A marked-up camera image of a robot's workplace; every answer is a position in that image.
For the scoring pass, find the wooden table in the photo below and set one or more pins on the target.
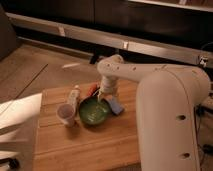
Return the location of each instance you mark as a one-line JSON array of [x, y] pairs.
[[110, 145]]

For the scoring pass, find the white plastic bottle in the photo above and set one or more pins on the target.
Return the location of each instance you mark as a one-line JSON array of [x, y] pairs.
[[74, 96]]

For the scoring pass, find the dark cabinet with metal rail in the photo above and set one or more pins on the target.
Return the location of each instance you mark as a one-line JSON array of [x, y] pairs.
[[169, 29]]

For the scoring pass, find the red orange object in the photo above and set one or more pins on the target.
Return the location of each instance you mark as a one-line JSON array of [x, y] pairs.
[[92, 89]]

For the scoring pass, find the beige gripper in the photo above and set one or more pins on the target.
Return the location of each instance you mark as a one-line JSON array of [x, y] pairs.
[[108, 86]]

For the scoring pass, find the blue sponge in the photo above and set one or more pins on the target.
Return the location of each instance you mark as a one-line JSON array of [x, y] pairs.
[[115, 106]]

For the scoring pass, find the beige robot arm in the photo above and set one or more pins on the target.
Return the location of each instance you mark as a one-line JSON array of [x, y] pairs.
[[165, 100]]

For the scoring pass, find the translucent plastic cup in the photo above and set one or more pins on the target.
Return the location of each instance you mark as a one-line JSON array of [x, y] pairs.
[[66, 115]]

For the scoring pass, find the green ceramic bowl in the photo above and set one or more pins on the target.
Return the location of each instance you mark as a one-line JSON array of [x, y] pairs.
[[94, 112]]

